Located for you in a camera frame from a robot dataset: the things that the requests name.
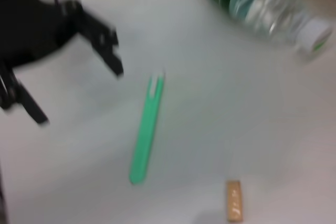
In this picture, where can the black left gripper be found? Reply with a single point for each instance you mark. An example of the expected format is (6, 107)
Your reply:
(29, 22)

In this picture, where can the green utility knife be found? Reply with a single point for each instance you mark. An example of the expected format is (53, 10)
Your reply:
(148, 124)

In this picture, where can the clear water bottle green label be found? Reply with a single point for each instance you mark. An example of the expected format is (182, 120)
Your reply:
(252, 9)

